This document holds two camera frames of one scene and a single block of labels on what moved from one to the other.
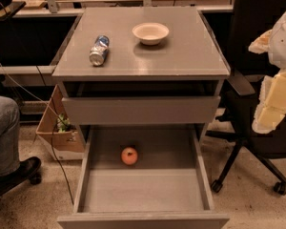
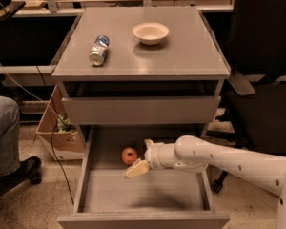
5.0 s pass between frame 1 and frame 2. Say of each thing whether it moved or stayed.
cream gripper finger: moved
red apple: stayed
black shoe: stayed
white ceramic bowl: stayed
